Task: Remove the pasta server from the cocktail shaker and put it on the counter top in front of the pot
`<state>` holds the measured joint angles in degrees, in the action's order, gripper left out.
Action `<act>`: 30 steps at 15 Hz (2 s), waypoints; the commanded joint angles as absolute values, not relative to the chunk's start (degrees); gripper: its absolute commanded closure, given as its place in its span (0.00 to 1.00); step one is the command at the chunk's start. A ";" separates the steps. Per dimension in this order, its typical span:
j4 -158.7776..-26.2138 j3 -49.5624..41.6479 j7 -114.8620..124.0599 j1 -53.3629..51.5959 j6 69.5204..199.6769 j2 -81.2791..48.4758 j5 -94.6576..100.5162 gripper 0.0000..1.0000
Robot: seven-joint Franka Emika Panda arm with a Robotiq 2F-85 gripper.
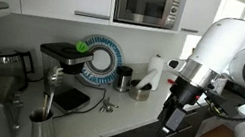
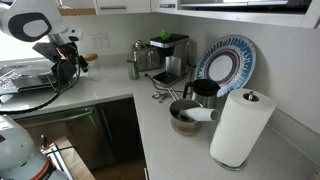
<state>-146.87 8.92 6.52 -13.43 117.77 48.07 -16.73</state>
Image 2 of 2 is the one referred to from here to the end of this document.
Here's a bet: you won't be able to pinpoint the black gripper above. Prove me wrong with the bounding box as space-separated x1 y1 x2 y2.
33 42 88 84

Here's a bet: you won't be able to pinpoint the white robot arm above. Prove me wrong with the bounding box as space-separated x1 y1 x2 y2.
0 0 88 180

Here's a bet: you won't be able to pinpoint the steel cocktail shaker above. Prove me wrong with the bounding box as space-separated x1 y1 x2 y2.
127 60 139 80

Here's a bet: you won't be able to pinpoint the steel utensil on counter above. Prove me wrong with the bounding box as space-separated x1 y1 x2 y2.
151 88 180 103

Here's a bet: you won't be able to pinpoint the glass jar wooden lid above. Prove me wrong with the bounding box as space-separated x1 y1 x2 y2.
83 53 98 78

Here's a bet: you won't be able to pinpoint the black dish rack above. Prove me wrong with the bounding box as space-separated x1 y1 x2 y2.
0 65 56 95

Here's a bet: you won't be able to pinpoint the stainless dishwasher front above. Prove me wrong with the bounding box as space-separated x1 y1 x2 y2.
16 107 115 170

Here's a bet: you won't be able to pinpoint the dark lower cabinet door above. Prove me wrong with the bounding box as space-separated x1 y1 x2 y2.
96 98 144 163

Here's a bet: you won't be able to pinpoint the green object on coffee maker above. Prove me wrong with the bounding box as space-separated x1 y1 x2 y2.
160 30 170 40

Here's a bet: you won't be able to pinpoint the black steel coffee maker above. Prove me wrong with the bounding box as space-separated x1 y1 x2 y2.
150 34 189 88

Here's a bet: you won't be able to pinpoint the wooden board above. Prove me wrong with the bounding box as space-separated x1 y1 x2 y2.
54 136 95 180

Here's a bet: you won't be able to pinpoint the black lid steel carafe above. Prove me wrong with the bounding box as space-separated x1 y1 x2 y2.
183 79 220 109

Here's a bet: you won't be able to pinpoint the blue white decorative plate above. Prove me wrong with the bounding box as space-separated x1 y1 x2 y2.
194 35 256 97

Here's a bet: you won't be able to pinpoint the white paper towel roll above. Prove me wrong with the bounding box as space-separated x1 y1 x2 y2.
210 89 276 171

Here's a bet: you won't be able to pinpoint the white upper cabinets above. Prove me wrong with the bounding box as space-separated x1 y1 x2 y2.
54 0 320 29

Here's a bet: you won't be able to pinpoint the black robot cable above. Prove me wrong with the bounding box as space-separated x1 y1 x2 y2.
0 59 82 114

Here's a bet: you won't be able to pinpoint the steel saucepan white handle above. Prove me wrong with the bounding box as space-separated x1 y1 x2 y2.
169 99 220 136

